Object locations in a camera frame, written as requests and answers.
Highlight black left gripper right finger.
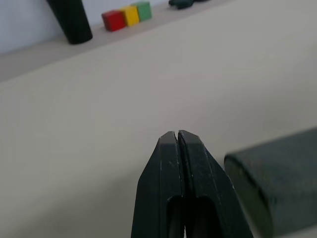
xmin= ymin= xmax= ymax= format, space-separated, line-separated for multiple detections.
xmin=178 ymin=129 xmax=254 ymax=238

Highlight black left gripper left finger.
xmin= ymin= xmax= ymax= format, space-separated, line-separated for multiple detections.
xmin=131 ymin=131 xmax=185 ymax=238

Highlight grey glasses case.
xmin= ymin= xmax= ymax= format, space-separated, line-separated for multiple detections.
xmin=223 ymin=127 xmax=317 ymax=237

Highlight red wooden block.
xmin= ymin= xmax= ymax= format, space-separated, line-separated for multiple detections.
xmin=101 ymin=9 xmax=127 ymax=32

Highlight yellow wooden block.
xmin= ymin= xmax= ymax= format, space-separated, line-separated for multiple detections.
xmin=120 ymin=5 xmax=140 ymax=27

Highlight green wooden block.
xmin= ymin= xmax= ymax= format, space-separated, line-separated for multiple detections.
xmin=131 ymin=1 xmax=153 ymax=22

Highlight black sunglasses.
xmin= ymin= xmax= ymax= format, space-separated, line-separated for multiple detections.
xmin=168 ymin=0 xmax=211 ymax=9

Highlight black pen holder with pens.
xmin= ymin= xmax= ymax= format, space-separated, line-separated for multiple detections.
xmin=46 ymin=0 xmax=94 ymax=45

